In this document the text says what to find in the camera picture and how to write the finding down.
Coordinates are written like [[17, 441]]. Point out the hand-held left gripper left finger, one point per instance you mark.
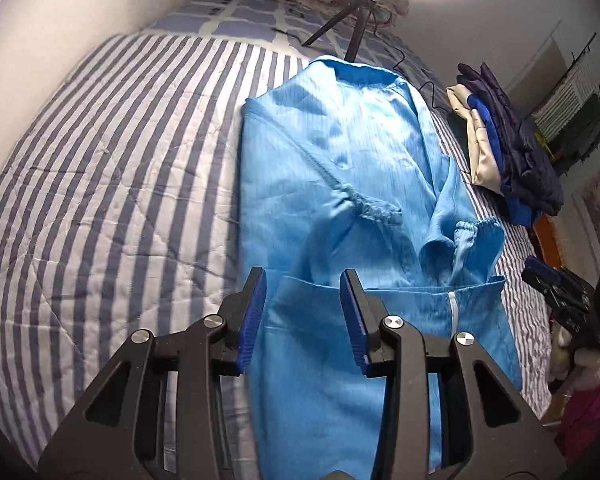
[[250, 320]]

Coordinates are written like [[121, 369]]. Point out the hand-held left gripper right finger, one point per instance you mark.
[[356, 320]]

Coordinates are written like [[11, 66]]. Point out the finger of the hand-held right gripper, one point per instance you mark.
[[537, 275]]

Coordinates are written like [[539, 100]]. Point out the light blue work coat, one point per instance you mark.
[[360, 185]]

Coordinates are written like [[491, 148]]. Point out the person's right forearm pink sleeve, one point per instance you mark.
[[587, 400]]

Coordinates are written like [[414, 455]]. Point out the pile of folded clothes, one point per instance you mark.
[[520, 150]]

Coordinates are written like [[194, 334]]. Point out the black clothes rack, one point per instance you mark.
[[575, 110]]

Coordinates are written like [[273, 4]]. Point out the yellow object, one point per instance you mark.
[[547, 145]]

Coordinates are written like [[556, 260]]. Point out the royal blue folded garment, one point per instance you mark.
[[492, 140]]

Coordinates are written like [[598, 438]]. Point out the beige folded garment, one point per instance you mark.
[[475, 145]]

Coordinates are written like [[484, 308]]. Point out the blue white striped bed quilt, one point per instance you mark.
[[105, 185]]

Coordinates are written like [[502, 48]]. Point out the white door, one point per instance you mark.
[[535, 70]]

